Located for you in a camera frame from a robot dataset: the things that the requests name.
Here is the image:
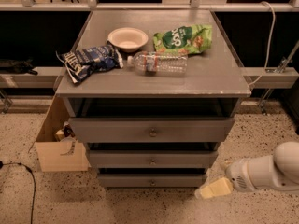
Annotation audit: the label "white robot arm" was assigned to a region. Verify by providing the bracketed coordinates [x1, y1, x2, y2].
[194, 142, 299, 199]

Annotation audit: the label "green snack bag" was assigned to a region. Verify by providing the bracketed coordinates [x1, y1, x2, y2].
[153, 24, 212, 55]

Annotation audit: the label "grey top drawer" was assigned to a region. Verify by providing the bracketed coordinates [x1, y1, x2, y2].
[69, 118, 235, 143]

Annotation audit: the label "cardboard box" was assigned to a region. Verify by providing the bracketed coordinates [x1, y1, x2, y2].
[35, 96, 90, 172]

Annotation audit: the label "black floor cable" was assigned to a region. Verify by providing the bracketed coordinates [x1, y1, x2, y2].
[0, 161, 37, 224]

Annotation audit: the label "clear plastic water bottle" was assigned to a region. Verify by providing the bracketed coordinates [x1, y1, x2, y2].
[127, 51, 188, 77]

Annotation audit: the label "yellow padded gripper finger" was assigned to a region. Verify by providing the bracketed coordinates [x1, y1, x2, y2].
[194, 177, 233, 199]
[220, 161, 232, 171]

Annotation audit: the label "white hanging cable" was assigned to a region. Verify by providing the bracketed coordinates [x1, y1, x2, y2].
[248, 1, 278, 87]

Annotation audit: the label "grey drawer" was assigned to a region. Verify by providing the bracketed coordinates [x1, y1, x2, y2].
[98, 175, 206, 188]
[87, 150, 218, 168]
[69, 118, 235, 143]

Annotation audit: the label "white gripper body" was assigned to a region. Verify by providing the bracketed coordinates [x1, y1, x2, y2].
[225, 159, 249, 192]

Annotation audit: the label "white paper bowl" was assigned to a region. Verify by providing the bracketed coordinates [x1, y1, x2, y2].
[108, 27, 149, 53]

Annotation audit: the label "grey middle drawer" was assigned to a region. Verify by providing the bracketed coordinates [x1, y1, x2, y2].
[87, 150, 218, 168]

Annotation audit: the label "grey bottom drawer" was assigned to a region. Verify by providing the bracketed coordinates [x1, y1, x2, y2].
[98, 175, 206, 188]

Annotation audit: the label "blue chip bag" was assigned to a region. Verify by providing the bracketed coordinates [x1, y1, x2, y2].
[56, 42, 123, 84]

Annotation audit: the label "black object on ledge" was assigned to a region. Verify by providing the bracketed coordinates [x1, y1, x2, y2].
[0, 59, 38, 76]

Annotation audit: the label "items inside cardboard box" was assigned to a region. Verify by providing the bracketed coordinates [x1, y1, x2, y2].
[55, 121, 75, 141]

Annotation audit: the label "grey wooden drawer cabinet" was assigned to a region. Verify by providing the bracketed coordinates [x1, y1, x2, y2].
[57, 10, 250, 175]

